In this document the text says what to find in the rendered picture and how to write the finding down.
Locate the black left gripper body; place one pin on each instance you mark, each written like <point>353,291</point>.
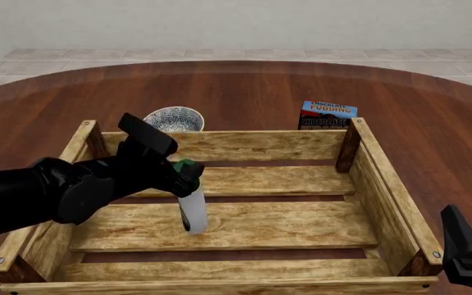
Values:
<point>146,172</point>

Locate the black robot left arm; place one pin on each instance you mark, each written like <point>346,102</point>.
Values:
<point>35,196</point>

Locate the blue patterned bowl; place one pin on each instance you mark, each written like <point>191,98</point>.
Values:
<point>174,120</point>

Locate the chocolate pudding box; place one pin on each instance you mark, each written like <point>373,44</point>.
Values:
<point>328,115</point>

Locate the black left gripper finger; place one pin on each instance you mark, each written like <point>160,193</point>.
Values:
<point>191,181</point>

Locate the wooden slat tray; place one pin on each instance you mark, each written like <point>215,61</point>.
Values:
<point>260,221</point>

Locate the white bottle with green cap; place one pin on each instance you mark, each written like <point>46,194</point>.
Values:
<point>195,215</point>

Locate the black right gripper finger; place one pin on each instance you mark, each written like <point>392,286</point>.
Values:
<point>461,236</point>

